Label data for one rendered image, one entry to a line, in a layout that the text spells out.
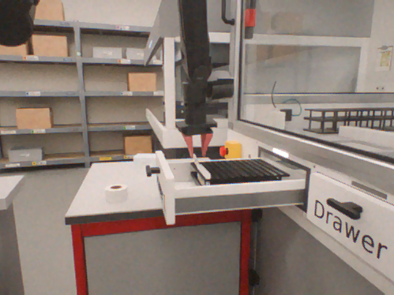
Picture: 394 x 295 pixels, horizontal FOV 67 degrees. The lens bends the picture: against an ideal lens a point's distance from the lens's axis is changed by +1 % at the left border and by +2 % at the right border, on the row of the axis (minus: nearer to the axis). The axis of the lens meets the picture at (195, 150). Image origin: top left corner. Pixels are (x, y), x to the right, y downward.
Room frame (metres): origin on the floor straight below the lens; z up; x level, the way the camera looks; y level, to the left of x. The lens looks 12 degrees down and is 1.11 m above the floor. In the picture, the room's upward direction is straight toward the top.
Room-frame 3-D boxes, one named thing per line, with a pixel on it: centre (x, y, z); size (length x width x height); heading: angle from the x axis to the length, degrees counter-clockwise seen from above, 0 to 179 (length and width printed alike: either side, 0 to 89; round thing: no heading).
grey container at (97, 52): (4.43, 1.27, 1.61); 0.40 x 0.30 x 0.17; 109
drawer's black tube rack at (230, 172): (0.78, -0.11, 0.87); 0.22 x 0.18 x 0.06; 102
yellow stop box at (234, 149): (1.12, -0.14, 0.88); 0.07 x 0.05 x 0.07; 12
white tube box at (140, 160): (1.32, 0.21, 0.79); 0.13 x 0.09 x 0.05; 88
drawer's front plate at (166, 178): (0.73, 0.08, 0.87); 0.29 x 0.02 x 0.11; 12
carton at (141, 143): (4.56, 0.92, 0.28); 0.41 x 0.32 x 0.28; 109
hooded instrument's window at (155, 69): (2.55, -0.21, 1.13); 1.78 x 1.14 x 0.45; 12
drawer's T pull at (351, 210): (0.49, -0.27, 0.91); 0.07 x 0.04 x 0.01; 12
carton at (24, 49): (4.05, 2.42, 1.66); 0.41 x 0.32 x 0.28; 109
